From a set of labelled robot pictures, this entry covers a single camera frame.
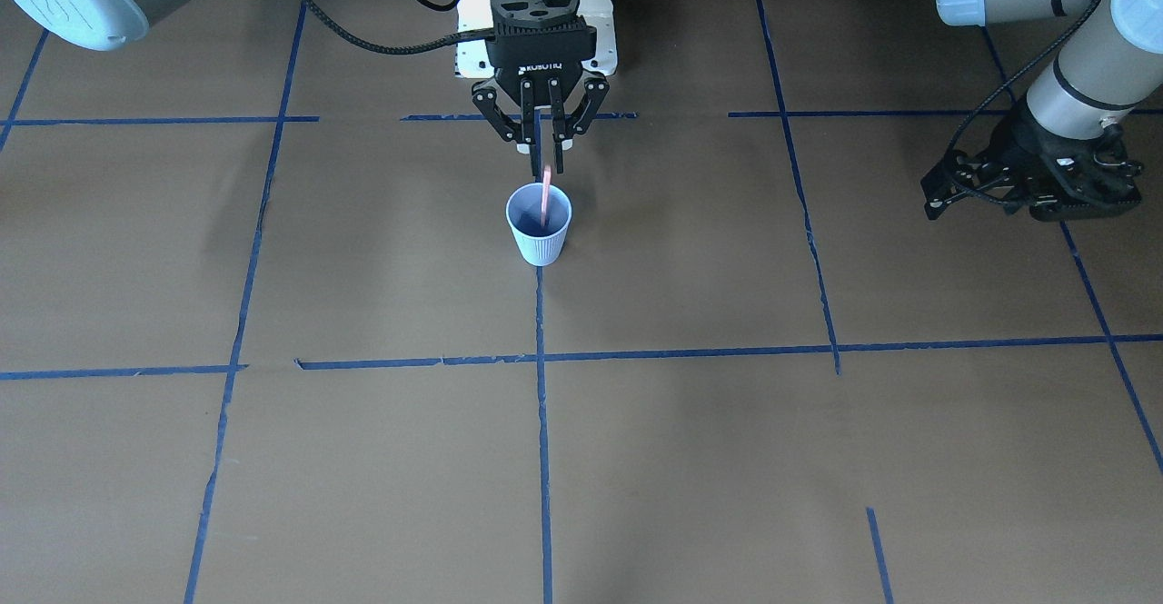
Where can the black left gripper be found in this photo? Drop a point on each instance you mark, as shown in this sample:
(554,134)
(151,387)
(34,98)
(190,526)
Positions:
(1016,144)

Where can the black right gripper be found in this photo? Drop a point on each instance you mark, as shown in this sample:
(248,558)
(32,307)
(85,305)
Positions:
(543,71)

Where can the light blue ribbed cup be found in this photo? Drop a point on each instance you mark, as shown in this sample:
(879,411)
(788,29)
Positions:
(539,242)

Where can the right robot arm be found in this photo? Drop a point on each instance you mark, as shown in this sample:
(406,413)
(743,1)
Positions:
(107,25)

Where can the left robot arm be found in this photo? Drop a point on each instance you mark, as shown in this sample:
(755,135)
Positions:
(1096,72)

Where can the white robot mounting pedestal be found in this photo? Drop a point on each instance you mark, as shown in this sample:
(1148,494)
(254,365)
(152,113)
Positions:
(544,51)

